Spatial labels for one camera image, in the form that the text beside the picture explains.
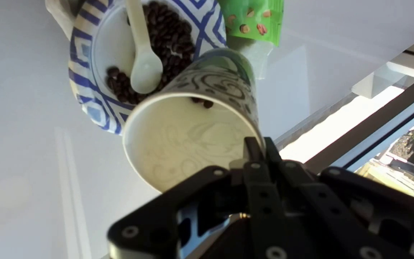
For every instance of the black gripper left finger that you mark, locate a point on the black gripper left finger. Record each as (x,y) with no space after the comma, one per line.
(262,201)

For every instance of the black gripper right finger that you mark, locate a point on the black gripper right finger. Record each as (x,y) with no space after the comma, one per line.
(312,221)

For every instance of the patterned paper cup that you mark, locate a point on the patterned paper cup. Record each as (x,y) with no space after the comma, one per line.
(200,119)

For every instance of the white plastic spoon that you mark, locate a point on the white plastic spoon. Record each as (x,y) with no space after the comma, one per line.
(147,68)

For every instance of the green snack packet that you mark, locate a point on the green snack packet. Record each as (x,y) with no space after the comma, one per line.
(258,21)

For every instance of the blue white paper bowl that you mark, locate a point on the blue white paper bowl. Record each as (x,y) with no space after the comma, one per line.
(102,38)

